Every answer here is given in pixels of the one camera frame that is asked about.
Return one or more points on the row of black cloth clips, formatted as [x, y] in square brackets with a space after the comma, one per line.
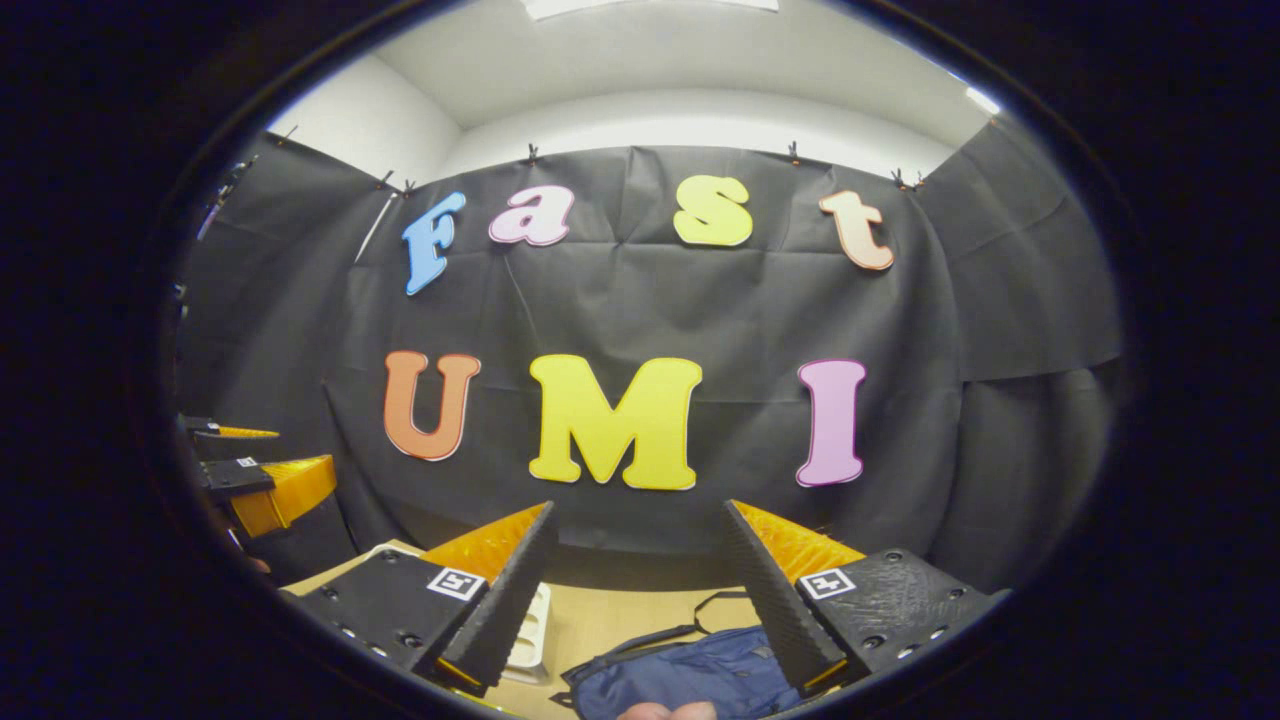
[532, 153]

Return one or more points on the cream plastic bookshelf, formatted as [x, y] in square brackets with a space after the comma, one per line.
[532, 640]

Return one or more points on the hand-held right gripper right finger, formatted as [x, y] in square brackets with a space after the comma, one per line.
[770, 600]

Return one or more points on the ceiling light panel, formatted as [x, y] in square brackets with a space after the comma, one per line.
[650, 5]
[983, 100]

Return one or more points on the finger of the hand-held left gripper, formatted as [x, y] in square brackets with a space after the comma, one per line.
[230, 432]
[290, 485]

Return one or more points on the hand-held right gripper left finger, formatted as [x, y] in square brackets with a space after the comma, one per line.
[515, 600]

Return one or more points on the blue schoolbag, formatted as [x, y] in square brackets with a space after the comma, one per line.
[690, 670]

